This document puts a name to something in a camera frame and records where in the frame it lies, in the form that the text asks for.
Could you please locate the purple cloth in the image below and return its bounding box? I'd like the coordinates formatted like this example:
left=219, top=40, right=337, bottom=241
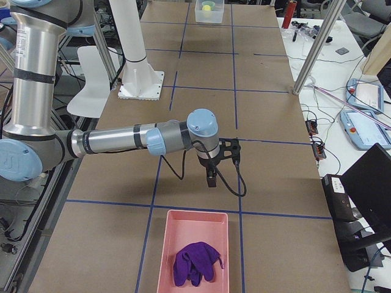
left=173, top=242, right=225, bottom=287

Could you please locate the lower blue teach pendant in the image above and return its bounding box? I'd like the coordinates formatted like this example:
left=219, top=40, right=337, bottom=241
left=340, top=110, right=390, bottom=151

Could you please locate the blue teach pendant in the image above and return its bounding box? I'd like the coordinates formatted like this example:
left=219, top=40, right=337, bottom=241
left=346, top=78, right=384, bottom=114
left=340, top=110, right=390, bottom=151

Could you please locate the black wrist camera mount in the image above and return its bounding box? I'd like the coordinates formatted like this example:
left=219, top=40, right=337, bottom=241
left=219, top=138, right=241, bottom=167

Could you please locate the translucent white plastic box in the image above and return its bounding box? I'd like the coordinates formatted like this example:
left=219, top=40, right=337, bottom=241
left=194, top=0, right=224, bottom=24

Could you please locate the white chair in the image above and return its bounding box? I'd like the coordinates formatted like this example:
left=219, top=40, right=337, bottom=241
left=67, top=46, right=117, bottom=118

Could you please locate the red cylinder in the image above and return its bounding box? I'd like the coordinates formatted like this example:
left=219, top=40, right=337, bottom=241
left=282, top=0, right=297, bottom=29

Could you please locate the black box device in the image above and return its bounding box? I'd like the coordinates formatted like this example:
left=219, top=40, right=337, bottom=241
left=321, top=174, right=359, bottom=223

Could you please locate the aluminium frame post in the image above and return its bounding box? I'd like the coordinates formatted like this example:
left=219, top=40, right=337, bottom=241
left=292, top=0, right=346, bottom=96

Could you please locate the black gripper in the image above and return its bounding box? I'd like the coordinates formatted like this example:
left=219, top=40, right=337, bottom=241
left=197, top=155, right=222, bottom=187

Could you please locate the yellow plastic cup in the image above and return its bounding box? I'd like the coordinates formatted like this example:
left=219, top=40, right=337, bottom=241
left=201, top=1, right=216, bottom=11

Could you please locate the upper blue teach pendant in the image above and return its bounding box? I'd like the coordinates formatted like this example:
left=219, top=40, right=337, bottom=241
left=346, top=78, right=384, bottom=114

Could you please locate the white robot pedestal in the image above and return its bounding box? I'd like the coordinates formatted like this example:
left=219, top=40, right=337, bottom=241
left=109, top=0, right=164, bottom=101

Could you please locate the pink plastic tray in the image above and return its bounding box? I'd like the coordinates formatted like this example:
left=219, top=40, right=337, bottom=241
left=157, top=210, right=230, bottom=292

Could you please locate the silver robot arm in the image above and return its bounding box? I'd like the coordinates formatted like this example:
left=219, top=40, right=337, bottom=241
left=1, top=1, right=224, bottom=187

